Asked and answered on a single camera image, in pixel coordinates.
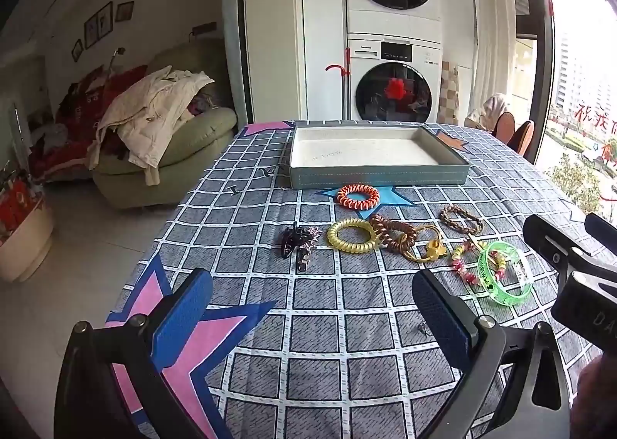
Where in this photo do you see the pink and yellow beaded bracelet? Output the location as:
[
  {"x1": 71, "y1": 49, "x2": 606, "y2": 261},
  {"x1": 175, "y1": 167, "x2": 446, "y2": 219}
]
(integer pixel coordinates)
[{"x1": 450, "y1": 239, "x2": 507, "y2": 286}]

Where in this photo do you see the gold ring with yellow flower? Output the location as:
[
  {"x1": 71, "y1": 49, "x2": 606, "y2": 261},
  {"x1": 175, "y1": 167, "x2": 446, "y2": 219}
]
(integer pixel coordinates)
[{"x1": 400, "y1": 224, "x2": 445, "y2": 262}]

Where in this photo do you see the green translucent bangle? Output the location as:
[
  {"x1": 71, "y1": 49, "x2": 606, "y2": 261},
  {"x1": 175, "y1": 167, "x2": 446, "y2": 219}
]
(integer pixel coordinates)
[{"x1": 477, "y1": 241, "x2": 533, "y2": 307}]

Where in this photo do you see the brown chair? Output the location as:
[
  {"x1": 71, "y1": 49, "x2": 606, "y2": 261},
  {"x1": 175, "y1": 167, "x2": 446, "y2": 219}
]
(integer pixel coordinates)
[
  {"x1": 492, "y1": 111, "x2": 516, "y2": 143},
  {"x1": 511, "y1": 120, "x2": 535, "y2": 156}
]

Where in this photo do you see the red window decal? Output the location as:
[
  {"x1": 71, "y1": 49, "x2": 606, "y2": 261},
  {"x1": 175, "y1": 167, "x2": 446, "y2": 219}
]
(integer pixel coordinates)
[{"x1": 576, "y1": 104, "x2": 617, "y2": 165}]

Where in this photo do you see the silver star hair clip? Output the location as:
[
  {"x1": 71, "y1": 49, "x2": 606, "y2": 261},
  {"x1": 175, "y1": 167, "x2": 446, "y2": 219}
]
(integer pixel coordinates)
[{"x1": 295, "y1": 227, "x2": 324, "y2": 273}]

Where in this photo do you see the grey jewelry tray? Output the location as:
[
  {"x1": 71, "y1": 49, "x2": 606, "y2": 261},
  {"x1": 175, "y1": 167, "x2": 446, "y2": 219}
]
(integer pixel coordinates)
[{"x1": 288, "y1": 125, "x2": 470, "y2": 190}]

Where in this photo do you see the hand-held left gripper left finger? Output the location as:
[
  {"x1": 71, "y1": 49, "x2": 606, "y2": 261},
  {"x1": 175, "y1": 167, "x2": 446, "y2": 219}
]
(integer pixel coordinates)
[{"x1": 54, "y1": 268, "x2": 215, "y2": 439}]

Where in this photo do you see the grey checkered tablecloth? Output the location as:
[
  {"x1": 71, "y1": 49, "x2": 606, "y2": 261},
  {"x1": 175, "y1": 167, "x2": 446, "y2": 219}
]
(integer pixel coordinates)
[{"x1": 103, "y1": 120, "x2": 617, "y2": 439}]

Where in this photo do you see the orange spiral hair tie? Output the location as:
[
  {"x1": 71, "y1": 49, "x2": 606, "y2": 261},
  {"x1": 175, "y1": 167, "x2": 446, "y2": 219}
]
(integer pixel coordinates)
[{"x1": 336, "y1": 183, "x2": 381, "y2": 210}]

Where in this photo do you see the checkered beige panel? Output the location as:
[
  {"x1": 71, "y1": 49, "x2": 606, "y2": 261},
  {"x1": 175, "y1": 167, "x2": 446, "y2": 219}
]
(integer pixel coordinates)
[{"x1": 440, "y1": 61, "x2": 461, "y2": 124}]

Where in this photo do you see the white curtain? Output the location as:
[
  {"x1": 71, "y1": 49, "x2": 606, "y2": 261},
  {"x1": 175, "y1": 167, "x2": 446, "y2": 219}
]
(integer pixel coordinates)
[{"x1": 475, "y1": 0, "x2": 518, "y2": 107}]

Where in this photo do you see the green sofa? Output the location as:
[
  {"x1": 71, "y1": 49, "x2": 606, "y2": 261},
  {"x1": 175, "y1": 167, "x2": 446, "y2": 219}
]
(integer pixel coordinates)
[{"x1": 91, "y1": 38, "x2": 238, "y2": 209}]

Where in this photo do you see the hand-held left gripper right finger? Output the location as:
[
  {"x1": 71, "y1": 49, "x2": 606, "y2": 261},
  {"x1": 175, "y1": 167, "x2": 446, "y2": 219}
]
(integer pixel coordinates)
[{"x1": 412, "y1": 268, "x2": 574, "y2": 439}]

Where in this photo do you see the yellow spiral hair tie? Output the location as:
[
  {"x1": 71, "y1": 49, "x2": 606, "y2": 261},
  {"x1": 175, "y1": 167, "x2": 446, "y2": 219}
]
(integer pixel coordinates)
[{"x1": 327, "y1": 219, "x2": 376, "y2": 255}]

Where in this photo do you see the white bucket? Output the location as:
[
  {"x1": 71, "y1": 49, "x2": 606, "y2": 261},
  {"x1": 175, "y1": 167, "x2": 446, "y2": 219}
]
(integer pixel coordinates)
[{"x1": 0, "y1": 205, "x2": 55, "y2": 282}]

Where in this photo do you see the brown spiral hair tie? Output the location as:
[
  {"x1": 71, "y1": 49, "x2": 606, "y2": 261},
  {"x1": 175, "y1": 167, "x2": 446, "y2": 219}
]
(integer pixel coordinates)
[{"x1": 369, "y1": 214, "x2": 419, "y2": 252}]

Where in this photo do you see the black claw hair clip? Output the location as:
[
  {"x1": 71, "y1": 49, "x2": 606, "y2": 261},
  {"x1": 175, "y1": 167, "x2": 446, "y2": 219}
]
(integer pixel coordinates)
[{"x1": 277, "y1": 222, "x2": 309, "y2": 259}]

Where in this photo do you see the person's right forearm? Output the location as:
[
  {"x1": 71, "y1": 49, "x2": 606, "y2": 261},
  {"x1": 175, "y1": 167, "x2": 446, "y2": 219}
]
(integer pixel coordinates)
[{"x1": 571, "y1": 355, "x2": 617, "y2": 439}]

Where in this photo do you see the brown braided bracelet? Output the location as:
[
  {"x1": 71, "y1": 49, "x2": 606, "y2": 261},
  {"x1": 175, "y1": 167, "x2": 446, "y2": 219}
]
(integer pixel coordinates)
[{"x1": 440, "y1": 204, "x2": 484, "y2": 235}]

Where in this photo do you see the red handled mop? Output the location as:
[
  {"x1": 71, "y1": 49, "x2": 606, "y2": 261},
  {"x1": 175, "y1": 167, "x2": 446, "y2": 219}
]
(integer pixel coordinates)
[{"x1": 325, "y1": 48, "x2": 352, "y2": 121}]

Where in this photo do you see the cream jacket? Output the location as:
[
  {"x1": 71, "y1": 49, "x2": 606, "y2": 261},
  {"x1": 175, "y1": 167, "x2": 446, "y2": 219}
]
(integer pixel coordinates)
[{"x1": 94, "y1": 66, "x2": 215, "y2": 187}]

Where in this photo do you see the large picture frame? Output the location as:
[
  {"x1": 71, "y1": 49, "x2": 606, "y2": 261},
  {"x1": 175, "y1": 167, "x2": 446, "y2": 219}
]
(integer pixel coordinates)
[{"x1": 84, "y1": 2, "x2": 114, "y2": 49}]

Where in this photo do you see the white washing machine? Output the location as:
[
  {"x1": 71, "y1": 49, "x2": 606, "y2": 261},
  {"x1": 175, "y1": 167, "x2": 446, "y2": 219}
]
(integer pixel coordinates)
[{"x1": 347, "y1": 33, "x2": 443, "y2": 124}]

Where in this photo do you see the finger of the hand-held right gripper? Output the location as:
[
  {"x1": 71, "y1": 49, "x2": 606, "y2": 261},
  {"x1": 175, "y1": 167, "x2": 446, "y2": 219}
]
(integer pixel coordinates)
[
  {"x1": 523, "y1": 214, "x2": 617, "y2": 286},
  {"x1": 585, "y1": 212, "x2": 617, "y2": 253}
]

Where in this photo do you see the red blanket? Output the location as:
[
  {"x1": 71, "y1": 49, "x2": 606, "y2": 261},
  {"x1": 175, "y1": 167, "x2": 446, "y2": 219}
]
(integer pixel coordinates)
[{"x1": 29, "y1": 64, "x2": 148, "y2": 182}]

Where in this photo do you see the beige cloth on chair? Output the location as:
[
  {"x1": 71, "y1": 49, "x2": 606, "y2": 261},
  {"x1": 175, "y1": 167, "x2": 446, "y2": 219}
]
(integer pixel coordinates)
[{"x1": 465, "y1": 93, "x2": 508, "y2": 131}]

